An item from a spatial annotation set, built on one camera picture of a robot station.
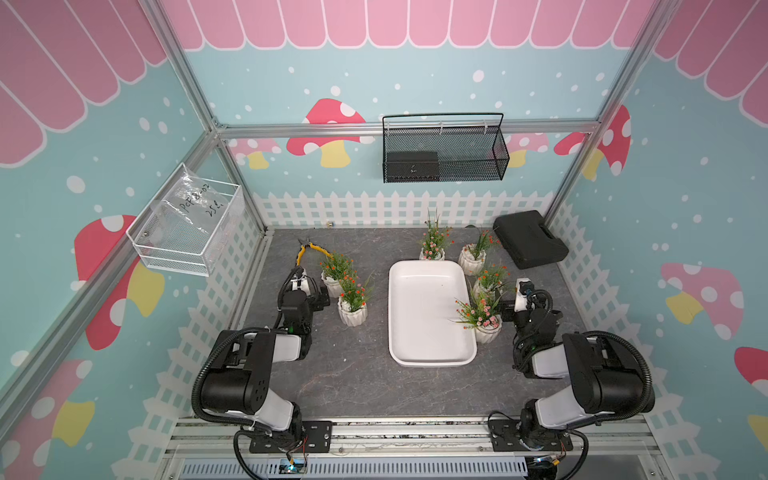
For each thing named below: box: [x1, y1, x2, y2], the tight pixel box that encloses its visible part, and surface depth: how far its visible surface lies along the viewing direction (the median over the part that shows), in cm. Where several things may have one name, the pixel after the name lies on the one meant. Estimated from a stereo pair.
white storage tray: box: [388, 260, 478, 367], surface depth 96 cm
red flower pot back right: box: [458, 230, 502, 276], surface depth 105 cm
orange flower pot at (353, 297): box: [337, 269, 375, 327], surface depth 91 cm
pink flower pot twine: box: [455, 292, 505, 344], surface depth 83 cm
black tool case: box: [493, 210, 569, 270], surface depth 114 cm
